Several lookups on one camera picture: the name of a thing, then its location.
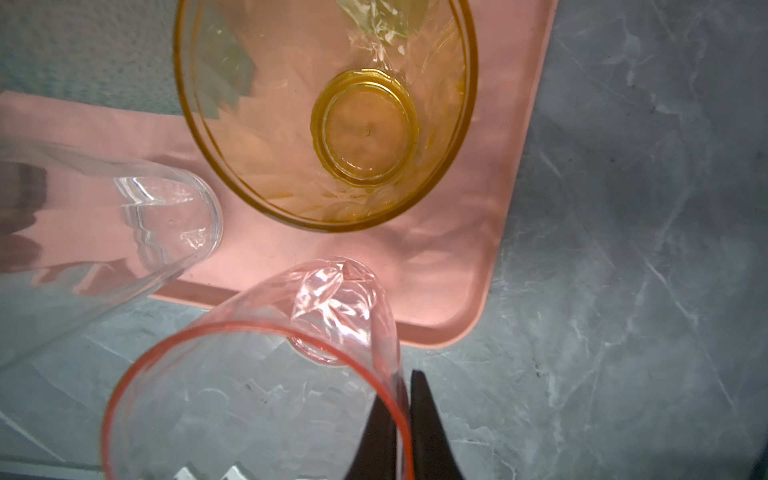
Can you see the short yellow glass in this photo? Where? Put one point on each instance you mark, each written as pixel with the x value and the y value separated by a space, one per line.
pixel 330 116

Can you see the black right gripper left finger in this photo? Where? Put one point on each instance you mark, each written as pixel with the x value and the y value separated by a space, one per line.
pixel 377 454

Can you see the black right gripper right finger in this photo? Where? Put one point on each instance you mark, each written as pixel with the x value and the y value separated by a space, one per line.
pixel 432 455

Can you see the short pink glass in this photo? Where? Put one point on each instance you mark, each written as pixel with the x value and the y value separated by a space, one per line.
pixel 275 383

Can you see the clear colourless glass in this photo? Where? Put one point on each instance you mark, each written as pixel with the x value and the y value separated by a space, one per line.
pixel 81 235

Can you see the pink plastic tray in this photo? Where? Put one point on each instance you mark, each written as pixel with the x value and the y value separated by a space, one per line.
pixel 435 261

